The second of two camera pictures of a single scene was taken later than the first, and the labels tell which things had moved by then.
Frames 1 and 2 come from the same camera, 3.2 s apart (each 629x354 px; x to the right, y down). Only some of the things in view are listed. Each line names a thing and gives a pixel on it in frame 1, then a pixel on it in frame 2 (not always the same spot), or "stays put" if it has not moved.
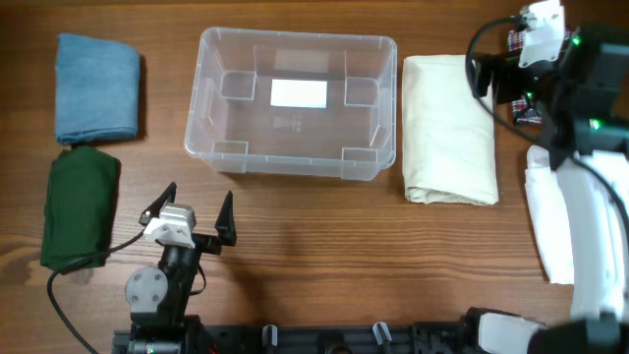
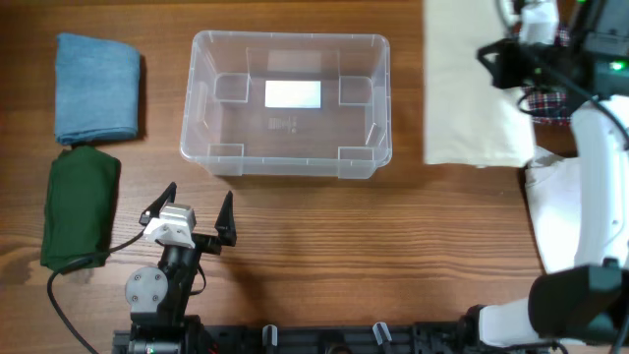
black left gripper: (226, 227) stays put
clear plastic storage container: (294, 103) stays put
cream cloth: (449, 134) to (467, 120)
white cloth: (548, 216) stays put
